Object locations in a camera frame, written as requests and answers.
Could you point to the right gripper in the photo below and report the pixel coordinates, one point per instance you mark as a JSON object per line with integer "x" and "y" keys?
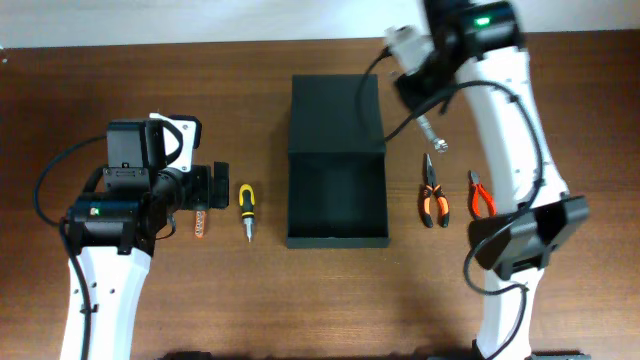
{"x": 408, "y": 92}

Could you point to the orange bit holder strip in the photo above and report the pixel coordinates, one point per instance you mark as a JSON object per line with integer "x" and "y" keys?
{"x": 200, "y": 223}

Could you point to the red diagonal cutting pliers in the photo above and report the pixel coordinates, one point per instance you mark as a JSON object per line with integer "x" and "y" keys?
{"x": 477, "y": 191}

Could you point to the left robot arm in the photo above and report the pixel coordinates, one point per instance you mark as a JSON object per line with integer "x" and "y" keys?
{"x": 111, "y": 230}

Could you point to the black open box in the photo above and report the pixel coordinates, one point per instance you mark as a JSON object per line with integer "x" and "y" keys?
{"x": 337, "y": 185}

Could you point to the silver ring wrench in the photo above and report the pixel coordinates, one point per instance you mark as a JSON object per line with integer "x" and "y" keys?
{"x": 439, "y": 144}

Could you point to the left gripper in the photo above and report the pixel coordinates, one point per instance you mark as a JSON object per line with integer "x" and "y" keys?
{"x": 203, "y": 198}

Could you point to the yellow black screwdriver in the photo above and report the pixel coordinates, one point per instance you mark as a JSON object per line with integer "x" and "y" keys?
{"x": 247, "y": 205}

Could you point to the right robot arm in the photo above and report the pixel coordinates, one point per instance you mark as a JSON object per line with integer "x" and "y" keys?
{"x": 479, "y": 50}

